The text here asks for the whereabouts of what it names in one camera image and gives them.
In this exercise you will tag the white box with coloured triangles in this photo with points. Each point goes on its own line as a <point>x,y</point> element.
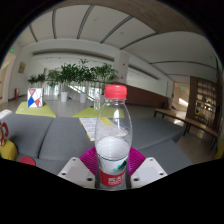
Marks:
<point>35,97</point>

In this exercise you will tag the framed yellow wall picture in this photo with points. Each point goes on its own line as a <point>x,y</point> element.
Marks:
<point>21,67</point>

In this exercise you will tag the red floor cabinet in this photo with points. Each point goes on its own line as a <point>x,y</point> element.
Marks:
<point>15,93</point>

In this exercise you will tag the wooden shelf unit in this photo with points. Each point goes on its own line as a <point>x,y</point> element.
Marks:
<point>203,103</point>

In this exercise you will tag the white and yellow booklet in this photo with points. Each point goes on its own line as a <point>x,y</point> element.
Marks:
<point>87,128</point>

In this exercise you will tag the small clear plastic bottle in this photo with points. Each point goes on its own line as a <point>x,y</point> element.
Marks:
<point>96,102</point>

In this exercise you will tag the red and white patterned mug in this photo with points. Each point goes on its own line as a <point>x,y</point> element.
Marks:
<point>3,133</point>

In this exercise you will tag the green exit sign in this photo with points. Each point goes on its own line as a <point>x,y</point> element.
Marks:
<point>12,50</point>

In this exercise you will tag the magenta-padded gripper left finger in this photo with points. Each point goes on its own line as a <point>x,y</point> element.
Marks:
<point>76,171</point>

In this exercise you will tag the group of potted green plants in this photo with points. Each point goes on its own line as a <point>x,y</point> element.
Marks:
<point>68,75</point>

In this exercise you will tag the long wooden bench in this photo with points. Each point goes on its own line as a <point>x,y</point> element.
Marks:
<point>186,121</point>

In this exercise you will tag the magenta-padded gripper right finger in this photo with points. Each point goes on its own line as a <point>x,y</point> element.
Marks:
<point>148,171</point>

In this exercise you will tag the clear red-capped water bottle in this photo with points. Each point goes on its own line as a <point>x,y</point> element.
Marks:
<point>112,150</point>

